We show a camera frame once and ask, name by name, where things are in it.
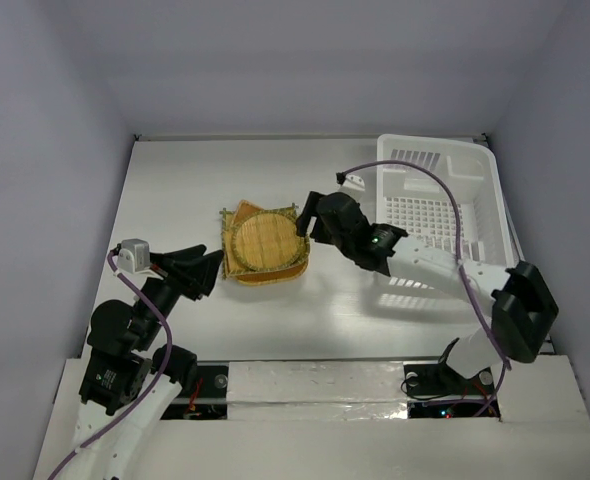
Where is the triangular orange woven plate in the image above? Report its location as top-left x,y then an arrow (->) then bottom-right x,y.
231,200 -> 263,226

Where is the thick tan woven plate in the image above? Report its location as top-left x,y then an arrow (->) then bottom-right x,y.
233,258 -> 308,286

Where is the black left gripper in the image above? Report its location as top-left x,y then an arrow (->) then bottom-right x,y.
135,242 -> 224,346

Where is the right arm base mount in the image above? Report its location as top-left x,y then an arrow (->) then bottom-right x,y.
400,362 -> 501,419

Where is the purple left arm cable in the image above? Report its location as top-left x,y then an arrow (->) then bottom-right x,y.
49,250 -> 175,480

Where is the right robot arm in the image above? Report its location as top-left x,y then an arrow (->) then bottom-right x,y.
295,192 -> 559,398

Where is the small round bamboo plate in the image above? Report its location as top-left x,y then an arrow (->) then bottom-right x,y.
231,211 -> 303,271

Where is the white foam strip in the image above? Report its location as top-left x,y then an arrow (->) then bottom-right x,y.
226,360 -> 408,421

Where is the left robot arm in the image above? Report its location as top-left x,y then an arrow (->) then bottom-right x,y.
49,239 -> 224,479

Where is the medium round bamboo plate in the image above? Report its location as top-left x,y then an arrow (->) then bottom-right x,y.
223,207 -> 312,277

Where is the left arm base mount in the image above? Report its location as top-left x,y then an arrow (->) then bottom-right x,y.
161,362 -> 229,421

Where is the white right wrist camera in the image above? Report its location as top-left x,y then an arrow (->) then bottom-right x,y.
336,172 -> 365,197

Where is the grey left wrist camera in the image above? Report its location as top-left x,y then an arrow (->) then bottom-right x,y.
114,238 -> 151,274

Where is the white plastic dish rack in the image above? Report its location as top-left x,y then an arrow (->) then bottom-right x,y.
376,134 -> 516,267

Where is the square bamboo woven plate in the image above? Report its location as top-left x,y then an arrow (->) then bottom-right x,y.
218,202 -> 307,280

